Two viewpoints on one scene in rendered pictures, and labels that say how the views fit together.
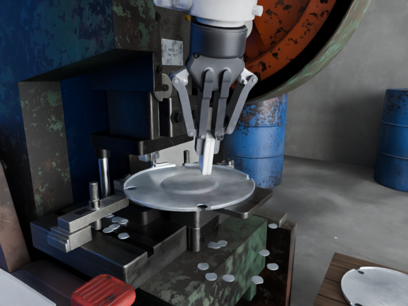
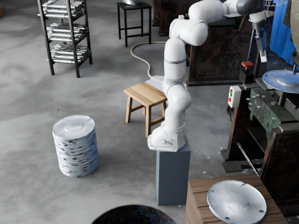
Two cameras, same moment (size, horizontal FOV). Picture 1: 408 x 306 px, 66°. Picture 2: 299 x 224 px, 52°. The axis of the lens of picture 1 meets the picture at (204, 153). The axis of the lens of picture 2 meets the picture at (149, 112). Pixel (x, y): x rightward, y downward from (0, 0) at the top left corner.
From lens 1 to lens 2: 2.17 m
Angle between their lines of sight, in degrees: 119
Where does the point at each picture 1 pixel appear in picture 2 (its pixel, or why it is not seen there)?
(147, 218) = not seen: hidden behind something
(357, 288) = (252, 197)
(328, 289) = (263, 190)
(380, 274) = (252, 217)
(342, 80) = not seen: outside the picture
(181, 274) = (264, 93)
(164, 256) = not seen: hidden behind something
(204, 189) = (278, 79)
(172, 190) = (283, 76)
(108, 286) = (248, 63)
